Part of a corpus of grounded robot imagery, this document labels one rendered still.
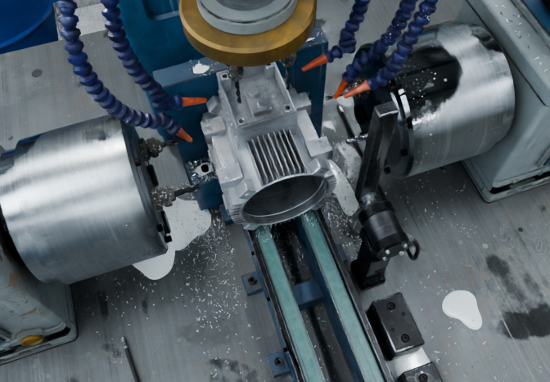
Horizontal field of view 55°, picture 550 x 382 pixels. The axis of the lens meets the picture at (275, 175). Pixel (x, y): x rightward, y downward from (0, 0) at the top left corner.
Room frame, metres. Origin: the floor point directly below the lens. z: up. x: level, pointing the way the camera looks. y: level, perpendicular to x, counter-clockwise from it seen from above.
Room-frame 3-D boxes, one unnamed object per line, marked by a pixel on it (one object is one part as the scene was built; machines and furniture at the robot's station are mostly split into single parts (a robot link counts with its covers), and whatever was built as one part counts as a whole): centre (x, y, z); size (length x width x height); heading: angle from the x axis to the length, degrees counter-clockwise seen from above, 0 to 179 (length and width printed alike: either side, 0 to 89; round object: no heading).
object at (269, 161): (0.51, 0.01, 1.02); 0.20 x 0.19 x 0.19; 16
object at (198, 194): (0.54, 0.14, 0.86); 0.07 x 0.06 x 0.12; 106
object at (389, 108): (0.42, -0.15, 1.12); 0.04 x 0.03 x 0.26; 16
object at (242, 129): (0.54, 0.02, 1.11); 0.12 x 0.11 x 0.07; 16
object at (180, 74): (0.66, 0.06, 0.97); 0.30 x 0.11 x 0.34; 106
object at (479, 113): (0.60, -0.31, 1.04); 0.41 x 0.25 x 0.25; 106
